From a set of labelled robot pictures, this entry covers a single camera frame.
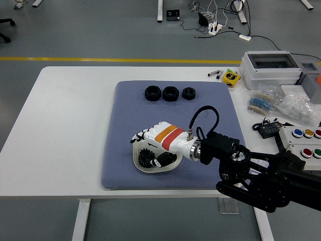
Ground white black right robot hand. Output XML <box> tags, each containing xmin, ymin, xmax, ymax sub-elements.
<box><xmin>129</xmin><ymin>121</ymin><xmax>196</xmax><ymax>168</ymax></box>

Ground large black gear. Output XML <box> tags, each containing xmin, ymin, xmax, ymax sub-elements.
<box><xmin>138</xmin><ymin>148</ymin><xmax>154</xmax><ymax>168</ymax></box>

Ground large black hex nut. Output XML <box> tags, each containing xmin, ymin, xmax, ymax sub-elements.
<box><xmin>144</xmin><ymin>85</ymin><xmax>162</xmax><ymax>102</ymax></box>
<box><xmin>162</xmin><ymin>85</ymin><xmax>179</xmax><ymax>102</ymax></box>

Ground small black hex nut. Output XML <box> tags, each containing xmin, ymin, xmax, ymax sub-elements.
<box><xmin>182</xmin><ymin>86</ymin><xmax>197</xmax><ymax>100</ymax></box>

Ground white box blue yellow red buttons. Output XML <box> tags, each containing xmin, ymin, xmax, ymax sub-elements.
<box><xmin>278</xmin><ymin>126</ymin><xmax>321</xmax><ymax>146</ymax></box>

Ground flat white box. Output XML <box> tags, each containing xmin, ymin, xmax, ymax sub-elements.
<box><xmin>280</xmin><ymin>84</ymin><xmax>310</xmax><ymax>101</ymax></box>

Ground white box red green buttons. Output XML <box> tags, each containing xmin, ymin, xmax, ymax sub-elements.
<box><xmin>288</xmin><ymin>145</ymin><xmax>321</xmax><ymax>172</ymax></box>

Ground small grey box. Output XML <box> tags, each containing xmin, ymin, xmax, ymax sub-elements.
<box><xmin>295</xmin><ymin>61</ymin><xmax>321</xmax><ymax>102</ymax></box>

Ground white square plate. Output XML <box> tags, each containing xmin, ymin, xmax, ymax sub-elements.
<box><xmin>132</xmin><ymin>142</ymin><xmax>183</xmax><ymax>174</ymax></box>

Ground blue-grey quilted mat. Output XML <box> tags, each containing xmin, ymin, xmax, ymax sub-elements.
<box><xmin>100</xmin><ymin>80</ymin><xmax>253</xmax><ymax>190</ymax></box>

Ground yellow tape measure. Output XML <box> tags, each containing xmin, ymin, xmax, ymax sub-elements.
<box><xmin>222</xmin><ymin>71</ymin><xmax>241</xmax><ymax>87</ymax></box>

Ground metal floor plate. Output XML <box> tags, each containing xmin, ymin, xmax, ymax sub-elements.
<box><xmin>217</xmin><ymin>197</ymin><xmax>240</xmax><ymax>215</ymax></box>

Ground blue resistor tape reel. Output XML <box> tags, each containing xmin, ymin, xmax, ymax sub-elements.
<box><xmin>248</xmin><ymin>90</ymin><xmax>274</xmax><ymax>116</ymax></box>

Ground black digital meter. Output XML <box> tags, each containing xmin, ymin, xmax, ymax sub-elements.
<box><xmin>258</xmin><ymin>122</ymin><xmax>283</xmax><ymax>139</ymax></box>

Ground clear bag of small parts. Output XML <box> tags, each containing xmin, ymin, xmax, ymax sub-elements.
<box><xmin>258</xmin><ymin>84</ymin><xmax>285</xmax><ymax>111</ymax></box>

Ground white power strip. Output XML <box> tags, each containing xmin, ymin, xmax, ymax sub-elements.
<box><xmin>208</xmin><ymin>22</ymin><xmax>223</xmax><ymax>35</ymax></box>

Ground black power adapter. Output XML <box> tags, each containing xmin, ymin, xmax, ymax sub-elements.
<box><xmin>198</xmin><ymin>12</ymin><xmax>209</xmax><ymax>27</ymax></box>

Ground black device with screen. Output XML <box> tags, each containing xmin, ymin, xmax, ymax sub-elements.
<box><xmin>166</xmin><ymin>9</ymin><xmax>181</xmax><ymax>22</ymax></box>

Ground bag of white parts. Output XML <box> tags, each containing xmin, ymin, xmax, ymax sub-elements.
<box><xmin>277</xmin><ymin>93</ymin><xmax>321</xmax><ymax>127</ymax></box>

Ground black office chair base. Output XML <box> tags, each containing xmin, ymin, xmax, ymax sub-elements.
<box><xmin>0</xmin><ymin>19</ymin><xmax>16</xmax><ymax>43</ymax></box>

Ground grey electrical enclosure box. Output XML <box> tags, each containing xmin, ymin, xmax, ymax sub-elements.
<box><xmin>239</xmin><ymin>50</ymin><xmax>303</xmax><ymax>90</ymax></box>

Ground thick black floor cable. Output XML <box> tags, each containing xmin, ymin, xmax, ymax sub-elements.
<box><xmin>230</xmin><ymin>0</ymin><xmax>251</xmax><ymax>36</ymax></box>

